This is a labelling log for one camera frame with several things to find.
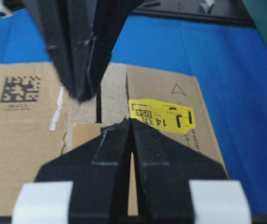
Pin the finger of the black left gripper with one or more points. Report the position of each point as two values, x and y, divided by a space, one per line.
108 20
51 18

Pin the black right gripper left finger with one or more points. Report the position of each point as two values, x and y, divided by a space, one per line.
99 170

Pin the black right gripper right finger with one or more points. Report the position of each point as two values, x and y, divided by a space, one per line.
163 168

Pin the brown cardboard box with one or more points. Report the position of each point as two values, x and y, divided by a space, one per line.
39 122

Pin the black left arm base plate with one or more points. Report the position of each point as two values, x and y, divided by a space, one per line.
225 12

